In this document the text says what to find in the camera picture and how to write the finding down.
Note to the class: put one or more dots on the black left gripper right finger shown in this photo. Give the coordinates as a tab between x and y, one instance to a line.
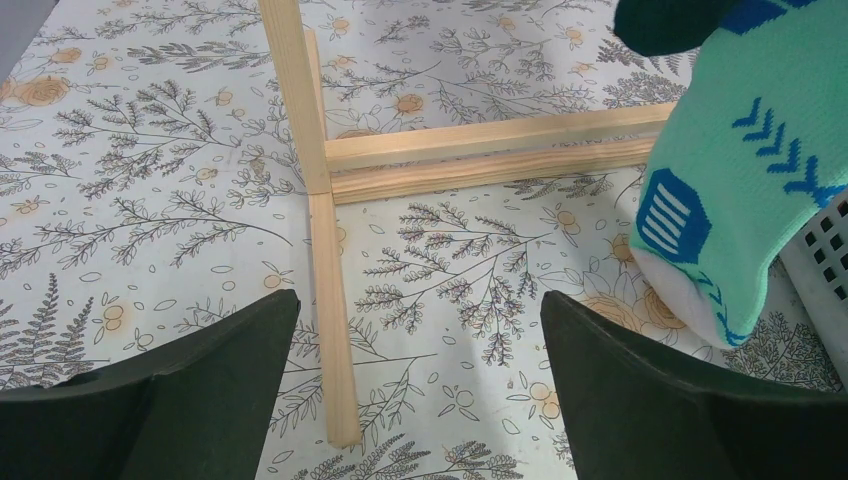
634	408

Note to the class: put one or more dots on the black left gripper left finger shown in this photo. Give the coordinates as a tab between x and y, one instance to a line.
197	407

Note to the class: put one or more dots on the green and blue sock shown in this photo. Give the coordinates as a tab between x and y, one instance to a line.
754	148

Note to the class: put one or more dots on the floral table mat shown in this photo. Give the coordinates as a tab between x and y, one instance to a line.
150	188

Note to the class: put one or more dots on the white plastic laundry basket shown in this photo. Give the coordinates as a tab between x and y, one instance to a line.
816	261

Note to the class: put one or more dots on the wooden drying rack frame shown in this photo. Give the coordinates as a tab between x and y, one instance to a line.
346	171

